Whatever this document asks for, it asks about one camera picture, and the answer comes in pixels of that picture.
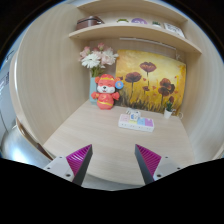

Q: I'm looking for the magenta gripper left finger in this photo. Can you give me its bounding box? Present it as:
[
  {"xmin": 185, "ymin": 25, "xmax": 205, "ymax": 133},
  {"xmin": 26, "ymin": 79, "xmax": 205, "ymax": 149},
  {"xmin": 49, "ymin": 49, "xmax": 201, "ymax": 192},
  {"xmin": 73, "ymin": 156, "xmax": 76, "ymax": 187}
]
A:
[{"xmin": 43, "ymin": 143, "xmax": 94, "ymax": 187}]

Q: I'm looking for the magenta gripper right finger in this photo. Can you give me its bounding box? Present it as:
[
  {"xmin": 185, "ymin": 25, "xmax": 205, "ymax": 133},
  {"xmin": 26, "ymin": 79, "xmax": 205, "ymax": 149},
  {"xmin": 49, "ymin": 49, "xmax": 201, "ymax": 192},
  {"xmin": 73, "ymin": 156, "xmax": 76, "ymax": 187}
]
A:
[{"xmin": 134, "ymin": 143, "xmax": 182, "ymax": 185}]

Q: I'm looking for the white charger plug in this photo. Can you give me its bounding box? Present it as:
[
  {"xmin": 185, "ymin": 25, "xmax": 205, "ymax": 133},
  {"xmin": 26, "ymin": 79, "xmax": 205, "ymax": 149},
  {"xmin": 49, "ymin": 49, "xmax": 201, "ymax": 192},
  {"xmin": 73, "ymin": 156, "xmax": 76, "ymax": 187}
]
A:
[{"xmin": 126, "ymin": 108, "xmax": 141, "ymax": 121}]

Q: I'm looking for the white pastel power strip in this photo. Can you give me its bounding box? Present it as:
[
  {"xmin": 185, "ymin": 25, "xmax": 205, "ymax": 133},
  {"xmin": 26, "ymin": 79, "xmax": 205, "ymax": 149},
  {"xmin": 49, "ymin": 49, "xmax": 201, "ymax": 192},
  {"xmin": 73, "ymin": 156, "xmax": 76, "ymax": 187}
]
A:
[{"xmin": 118, "ymin": 114, "xmax": 155, "ymax": 132}]

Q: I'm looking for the small potted green plant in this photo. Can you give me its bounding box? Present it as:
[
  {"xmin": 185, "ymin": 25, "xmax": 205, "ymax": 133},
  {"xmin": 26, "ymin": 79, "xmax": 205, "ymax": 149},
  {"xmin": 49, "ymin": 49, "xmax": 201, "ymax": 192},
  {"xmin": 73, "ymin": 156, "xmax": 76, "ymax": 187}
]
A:
[{"xmin": 164, "ymin": 102, "xmax": 175, "ymax": 119}]

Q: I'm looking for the wooden chair back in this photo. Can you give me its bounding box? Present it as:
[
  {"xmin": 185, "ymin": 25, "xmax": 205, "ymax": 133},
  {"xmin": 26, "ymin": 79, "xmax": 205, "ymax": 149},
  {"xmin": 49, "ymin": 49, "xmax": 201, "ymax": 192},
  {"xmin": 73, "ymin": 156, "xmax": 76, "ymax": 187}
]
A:
[{"xmin": 16, "ymin": 118, "xmax": 53, "ymax": 161}]

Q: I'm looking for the light blue flower vase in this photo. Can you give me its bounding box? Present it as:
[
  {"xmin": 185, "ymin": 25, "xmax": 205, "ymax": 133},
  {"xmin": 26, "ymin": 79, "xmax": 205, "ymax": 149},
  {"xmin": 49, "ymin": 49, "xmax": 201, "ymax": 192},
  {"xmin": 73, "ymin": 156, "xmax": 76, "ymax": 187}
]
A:
[{"xmin": 89, "ymin": 77, "xmax": 97, "ymax": 105}]

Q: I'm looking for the red lucky mouse plush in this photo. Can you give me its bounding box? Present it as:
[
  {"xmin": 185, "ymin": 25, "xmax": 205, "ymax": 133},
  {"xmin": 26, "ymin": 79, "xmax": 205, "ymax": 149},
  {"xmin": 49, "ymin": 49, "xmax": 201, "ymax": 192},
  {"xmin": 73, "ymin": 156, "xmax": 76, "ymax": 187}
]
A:
[{"xmin": 91, "ymin": 74, "xmax": 124, "ymax": 110}]

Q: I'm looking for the yellow poppy flower painting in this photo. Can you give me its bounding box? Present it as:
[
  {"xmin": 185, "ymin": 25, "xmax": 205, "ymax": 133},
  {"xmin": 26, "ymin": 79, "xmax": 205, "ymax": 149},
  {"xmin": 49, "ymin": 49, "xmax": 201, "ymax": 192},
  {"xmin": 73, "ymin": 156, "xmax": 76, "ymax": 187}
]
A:
[{"xmin": 115, "ymin": 49, "xmax": 186, "ymax": 116}]

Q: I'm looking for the pink white flower bouquet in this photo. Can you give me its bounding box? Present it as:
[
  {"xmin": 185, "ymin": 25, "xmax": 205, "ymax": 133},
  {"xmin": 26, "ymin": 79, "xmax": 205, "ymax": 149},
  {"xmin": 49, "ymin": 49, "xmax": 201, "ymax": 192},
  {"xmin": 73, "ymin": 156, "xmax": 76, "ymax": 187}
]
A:
[{"xmin": 79, "ymin": 43, "xmax": 118, "ymax": 77}]

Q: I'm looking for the white framed card on shelf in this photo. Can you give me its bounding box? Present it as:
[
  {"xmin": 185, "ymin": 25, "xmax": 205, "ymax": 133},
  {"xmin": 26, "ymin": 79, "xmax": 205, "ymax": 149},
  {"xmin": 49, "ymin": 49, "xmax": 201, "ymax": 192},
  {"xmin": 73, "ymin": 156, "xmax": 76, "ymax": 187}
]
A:
[{"xmin": 164, "ymin": 23, "xmax": 185, "ymax": 38}]

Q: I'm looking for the brown box on shelf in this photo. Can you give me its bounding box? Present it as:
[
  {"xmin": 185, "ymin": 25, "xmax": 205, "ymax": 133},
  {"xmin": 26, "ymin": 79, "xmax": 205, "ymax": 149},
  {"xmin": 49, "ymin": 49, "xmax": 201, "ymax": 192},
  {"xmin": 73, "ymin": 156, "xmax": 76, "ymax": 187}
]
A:
[{"xmin": 76, "ymin": 16, "xmax": 104, "ymax": 30}]

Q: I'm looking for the purple round item on shelf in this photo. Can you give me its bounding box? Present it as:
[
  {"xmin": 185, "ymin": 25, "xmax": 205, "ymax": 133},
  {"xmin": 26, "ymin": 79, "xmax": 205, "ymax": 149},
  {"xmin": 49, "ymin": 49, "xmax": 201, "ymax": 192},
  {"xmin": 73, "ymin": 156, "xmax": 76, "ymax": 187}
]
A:
[{"xmin": 131, "ymin": 18, "xmax": 148, "ymax": 24}]

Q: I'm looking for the green item on shelf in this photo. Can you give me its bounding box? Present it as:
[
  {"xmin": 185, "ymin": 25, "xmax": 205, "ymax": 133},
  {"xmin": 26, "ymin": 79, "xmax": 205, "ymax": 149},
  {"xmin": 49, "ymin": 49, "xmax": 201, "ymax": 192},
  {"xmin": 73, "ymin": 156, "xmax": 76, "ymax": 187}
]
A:
[{"xmin": 117, "ymin": 18, "xmax": 129, "ymax": 23}]

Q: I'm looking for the wooden wall shelf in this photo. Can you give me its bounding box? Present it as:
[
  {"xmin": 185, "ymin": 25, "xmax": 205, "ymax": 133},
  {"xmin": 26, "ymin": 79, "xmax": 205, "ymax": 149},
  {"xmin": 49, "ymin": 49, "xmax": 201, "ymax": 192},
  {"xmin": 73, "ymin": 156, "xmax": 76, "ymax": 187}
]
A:
[{"xmin": 69, "ymin": 0, "xmax": 202, "ymax": 54}]

